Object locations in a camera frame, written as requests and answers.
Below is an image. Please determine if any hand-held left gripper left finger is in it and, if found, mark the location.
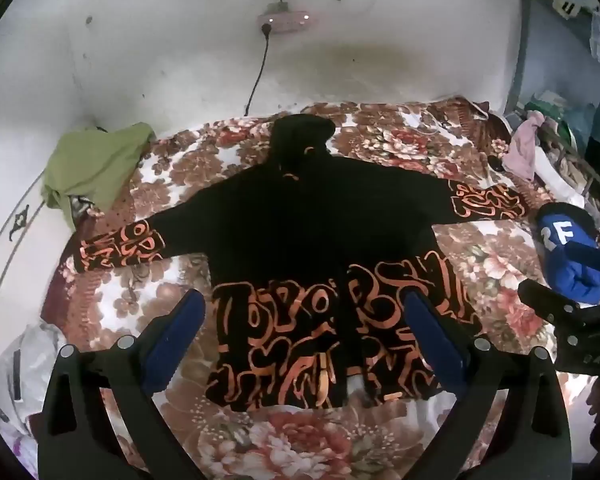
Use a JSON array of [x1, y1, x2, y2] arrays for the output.
[[37, 289, 207, 480]]

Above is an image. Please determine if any metal rack with clothes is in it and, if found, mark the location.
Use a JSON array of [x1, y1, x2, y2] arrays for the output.
[[502, 0, 600, 241]]

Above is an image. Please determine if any green cloth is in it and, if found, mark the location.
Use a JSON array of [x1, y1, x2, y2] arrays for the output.
[[41, 122, 157, 233]]

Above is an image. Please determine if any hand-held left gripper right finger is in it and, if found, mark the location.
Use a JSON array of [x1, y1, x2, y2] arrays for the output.
[[404, 290, 573, 480]]

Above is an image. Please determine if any white cloth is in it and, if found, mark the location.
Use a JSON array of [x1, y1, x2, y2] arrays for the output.
[[534, 152, 563, 193]]

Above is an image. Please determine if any pink power strip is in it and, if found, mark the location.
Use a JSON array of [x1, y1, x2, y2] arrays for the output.
[[257, 10, 318, 36]]

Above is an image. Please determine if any blue garment with white letters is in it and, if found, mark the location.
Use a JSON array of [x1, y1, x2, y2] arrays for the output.
[[536, 203, 600, 306]]

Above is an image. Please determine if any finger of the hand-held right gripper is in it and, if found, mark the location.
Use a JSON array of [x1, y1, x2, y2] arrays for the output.
[[519, 279, 581, 331]]

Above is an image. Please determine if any white plastic bag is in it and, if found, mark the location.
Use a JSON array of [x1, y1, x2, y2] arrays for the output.
[[0, 322, 66, 441]]

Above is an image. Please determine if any pink cloth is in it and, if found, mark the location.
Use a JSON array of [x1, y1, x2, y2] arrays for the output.
[[502, 112, 546, 183]]

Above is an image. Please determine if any black power cable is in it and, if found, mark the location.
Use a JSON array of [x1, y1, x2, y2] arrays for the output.
[[243, 22, 273, 117]]

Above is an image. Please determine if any floral blanket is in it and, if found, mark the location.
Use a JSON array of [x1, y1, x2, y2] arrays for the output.
[[40, 97, 600, 480]]

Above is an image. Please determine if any black hoodie with orange print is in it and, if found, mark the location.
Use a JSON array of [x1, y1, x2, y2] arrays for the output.
[[74, 114, 531, 411]]

